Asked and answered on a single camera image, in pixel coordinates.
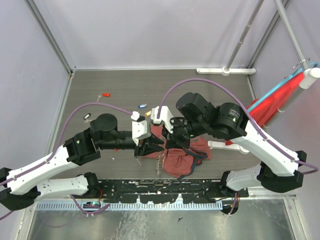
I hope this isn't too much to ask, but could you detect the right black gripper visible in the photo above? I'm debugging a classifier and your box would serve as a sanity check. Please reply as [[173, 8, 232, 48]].
[[161, 115, 207, 151]]

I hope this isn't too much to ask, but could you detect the key with yellow tag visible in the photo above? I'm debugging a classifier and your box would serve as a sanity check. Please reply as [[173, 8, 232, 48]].
[[145, 110, 152, 117]]

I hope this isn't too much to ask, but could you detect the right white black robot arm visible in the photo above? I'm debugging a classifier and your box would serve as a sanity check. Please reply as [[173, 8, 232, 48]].
[[162, 92, 307, 197]]

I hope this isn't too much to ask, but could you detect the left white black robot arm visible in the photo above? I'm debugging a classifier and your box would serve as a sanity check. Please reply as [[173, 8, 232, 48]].
[[0, 113, 164, 211]]

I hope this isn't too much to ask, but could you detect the dark red shirt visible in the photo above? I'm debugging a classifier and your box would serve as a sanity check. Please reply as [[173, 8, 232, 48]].
[[139, 124, 212, 180]]

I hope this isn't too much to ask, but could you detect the key with blue tag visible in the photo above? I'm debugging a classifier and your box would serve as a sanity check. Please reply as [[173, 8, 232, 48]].
[[138, 104, 148, 109]]

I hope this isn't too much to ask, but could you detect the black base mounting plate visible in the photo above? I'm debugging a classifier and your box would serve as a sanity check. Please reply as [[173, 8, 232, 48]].
[[71, 178, 250, 205]]

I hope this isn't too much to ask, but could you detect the red cloth on hanger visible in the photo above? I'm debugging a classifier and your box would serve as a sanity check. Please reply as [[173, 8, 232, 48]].
[[224, 72, 306, 146]]

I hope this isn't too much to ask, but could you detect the teal clothes hanger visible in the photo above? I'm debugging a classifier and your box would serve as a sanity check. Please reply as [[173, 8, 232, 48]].
[[247, 61, 320, 112]]

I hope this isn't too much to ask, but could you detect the white grey clothes rack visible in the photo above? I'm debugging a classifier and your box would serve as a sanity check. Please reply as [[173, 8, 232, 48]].
[[196, 0, 320, 155]]

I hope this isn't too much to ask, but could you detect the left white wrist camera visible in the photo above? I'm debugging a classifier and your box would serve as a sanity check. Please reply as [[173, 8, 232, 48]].
[[130, 111, 152, 146]]

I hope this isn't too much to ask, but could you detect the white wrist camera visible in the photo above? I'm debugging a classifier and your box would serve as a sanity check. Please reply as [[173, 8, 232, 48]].
[[130, 111, 152, 146], [150, 106, 174, 134]]

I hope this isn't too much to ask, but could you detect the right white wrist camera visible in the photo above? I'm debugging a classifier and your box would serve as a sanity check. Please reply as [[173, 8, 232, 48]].
[[150, 106, 174, 134]]

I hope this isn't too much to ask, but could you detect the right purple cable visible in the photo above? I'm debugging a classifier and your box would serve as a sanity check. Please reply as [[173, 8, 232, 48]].
[[156, 77, 320, 176]]

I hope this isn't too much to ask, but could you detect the slotted cable duct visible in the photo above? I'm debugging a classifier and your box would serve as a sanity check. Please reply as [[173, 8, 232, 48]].
[[35, 200, 223, 211]]

